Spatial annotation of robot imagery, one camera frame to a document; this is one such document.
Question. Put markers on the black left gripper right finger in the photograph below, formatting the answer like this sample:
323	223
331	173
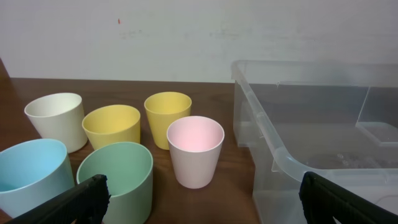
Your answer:
325	202

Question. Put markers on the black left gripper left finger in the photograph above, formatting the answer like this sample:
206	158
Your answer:
86	203

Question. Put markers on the pink plastic cup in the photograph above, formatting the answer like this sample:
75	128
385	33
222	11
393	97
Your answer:
195	143

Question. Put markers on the mint green plastic cup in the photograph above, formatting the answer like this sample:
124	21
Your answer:
128	167

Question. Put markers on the light blue plastic cup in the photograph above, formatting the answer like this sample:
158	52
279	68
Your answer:
32	173

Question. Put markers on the clear plastic storage bin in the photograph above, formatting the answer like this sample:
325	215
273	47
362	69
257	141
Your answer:
336	119

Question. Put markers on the yellow plastic cup front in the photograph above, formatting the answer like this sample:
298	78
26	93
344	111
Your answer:
111	124

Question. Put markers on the yellow plastic cup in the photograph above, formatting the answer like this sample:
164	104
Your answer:
111	124
162	109

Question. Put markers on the cream white plastic cup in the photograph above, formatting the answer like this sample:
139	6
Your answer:
59	116

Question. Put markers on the yellow plastic cup rear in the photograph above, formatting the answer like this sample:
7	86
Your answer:
162	109

